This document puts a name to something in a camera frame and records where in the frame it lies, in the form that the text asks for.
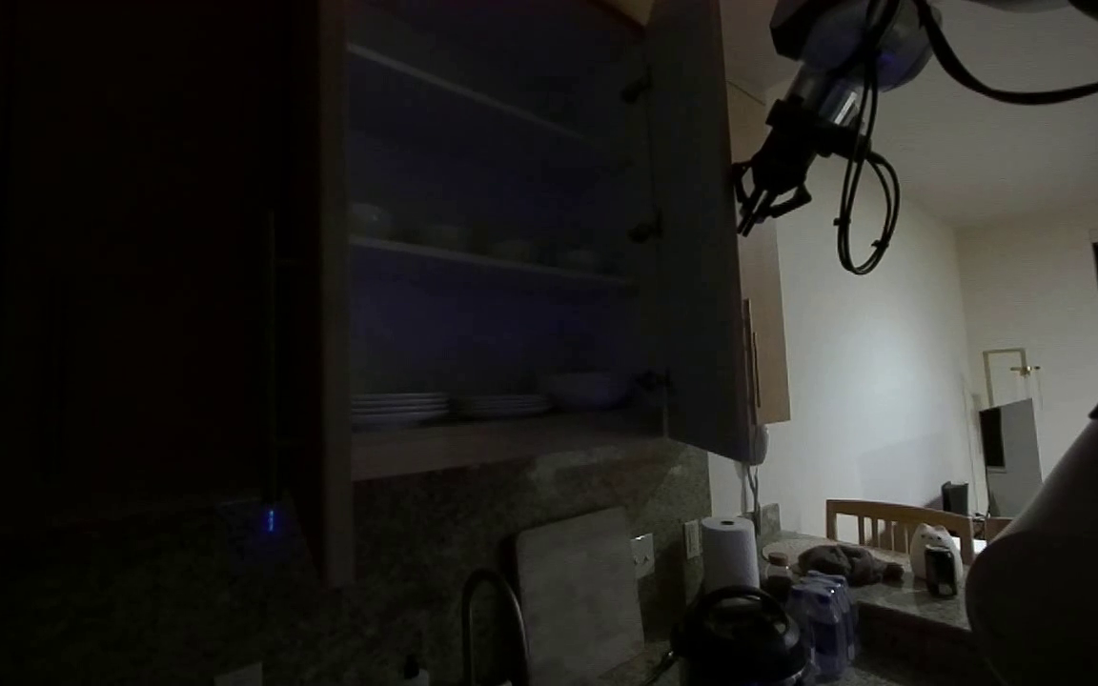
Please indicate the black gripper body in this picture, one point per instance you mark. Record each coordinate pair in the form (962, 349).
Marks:
(793, 148)

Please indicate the light wood cabinet door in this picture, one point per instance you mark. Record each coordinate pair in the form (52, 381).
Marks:
(702, 318)

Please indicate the narrow wood cabinet door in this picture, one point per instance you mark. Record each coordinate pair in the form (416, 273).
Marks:
(775, 329)

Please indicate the white interior door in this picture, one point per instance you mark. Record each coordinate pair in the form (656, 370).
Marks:
(1017, 443)

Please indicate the dark open cabinet door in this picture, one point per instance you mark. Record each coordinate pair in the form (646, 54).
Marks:
(131, 318)

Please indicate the wooden slat chair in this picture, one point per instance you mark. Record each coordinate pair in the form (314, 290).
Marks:
(886, 520)

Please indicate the small black speaker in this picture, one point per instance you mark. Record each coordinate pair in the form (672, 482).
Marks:
(953, 497)

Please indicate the white paper towel roll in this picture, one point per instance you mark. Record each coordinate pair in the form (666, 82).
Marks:
(730, 552)

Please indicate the dark crumpled cloth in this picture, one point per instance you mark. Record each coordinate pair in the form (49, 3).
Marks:
(847, 560)

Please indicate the white pitcher dark lid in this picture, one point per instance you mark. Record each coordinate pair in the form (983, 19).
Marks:
(943, 566)

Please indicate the stack of white plates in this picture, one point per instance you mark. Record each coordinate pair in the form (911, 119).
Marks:
(398, 410)

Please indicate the pack of water bottles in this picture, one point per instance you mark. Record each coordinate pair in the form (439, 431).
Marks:
(825, 623)

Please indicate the pale cutting board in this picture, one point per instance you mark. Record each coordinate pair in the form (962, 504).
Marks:
(575, 594)

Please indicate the black electric kettle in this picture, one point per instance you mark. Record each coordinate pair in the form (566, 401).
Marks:
(741, 635)

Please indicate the curved dark faucet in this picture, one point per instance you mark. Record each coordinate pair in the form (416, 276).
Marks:
(473, 623)

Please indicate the wall phone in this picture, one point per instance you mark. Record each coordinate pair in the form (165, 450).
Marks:
(756, 443)

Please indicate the wooden wall cabinet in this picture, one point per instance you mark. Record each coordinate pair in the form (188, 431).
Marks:
(487, 443)

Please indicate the white wall outlet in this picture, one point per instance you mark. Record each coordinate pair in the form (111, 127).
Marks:
(643, 552)

